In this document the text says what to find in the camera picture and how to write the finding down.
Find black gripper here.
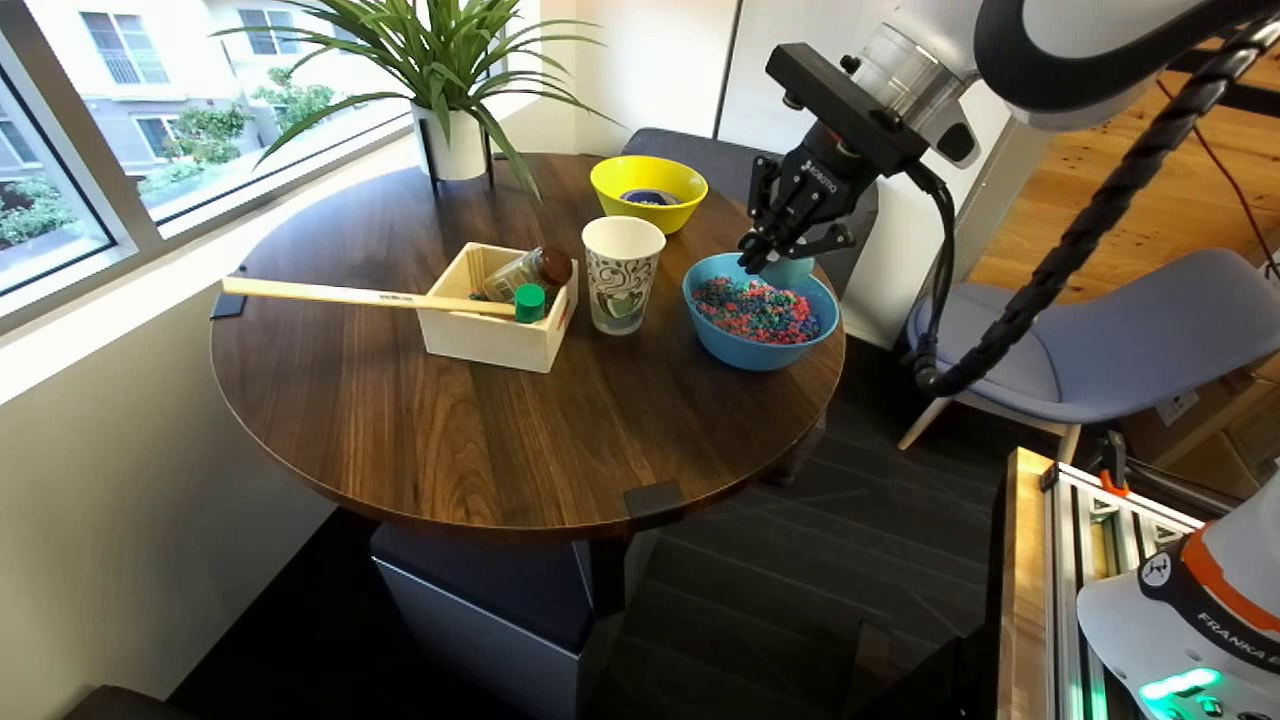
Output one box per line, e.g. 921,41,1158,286
731,127,885,276

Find blue bowl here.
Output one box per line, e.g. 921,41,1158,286
681,247,844,374

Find yellow bowl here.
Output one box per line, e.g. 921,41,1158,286
587,150,712,241

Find colourful beads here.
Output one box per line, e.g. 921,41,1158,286
692,270,823,347

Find patterned white paper cup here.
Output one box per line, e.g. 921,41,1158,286
582,211,674,341

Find brown round object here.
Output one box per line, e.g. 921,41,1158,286
536,241,578,286

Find green block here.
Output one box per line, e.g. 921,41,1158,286
507,276,554,323

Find grey object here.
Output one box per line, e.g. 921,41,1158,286
476,243,550,300

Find light wooden box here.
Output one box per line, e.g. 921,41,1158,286
418,241,585,374

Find white plant pot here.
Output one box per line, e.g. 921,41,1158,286
413,100,495,189

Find blue shell chair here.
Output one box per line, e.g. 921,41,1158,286
895,247,1280,463

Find round dark wooden table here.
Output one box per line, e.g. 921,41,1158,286
207,150,854,538

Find green leafy plant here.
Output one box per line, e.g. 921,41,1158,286
217,0,621,201

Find brown cardboard box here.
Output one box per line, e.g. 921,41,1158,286
1117,366,1280,510

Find long light wooden stick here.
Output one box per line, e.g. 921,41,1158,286
219,270,521,323

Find grey cube ottoman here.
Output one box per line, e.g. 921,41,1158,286
369,521,600,720

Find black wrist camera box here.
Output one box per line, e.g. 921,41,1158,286
766,41,937,177

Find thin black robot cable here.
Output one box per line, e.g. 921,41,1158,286
900,155,966,390

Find aluminium frame rail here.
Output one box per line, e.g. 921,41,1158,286
995,444,1214,720

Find thin black floor cable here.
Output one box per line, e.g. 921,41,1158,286
1188,114,1280,276

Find grey window frame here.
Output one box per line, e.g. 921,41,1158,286
0,0,419,336

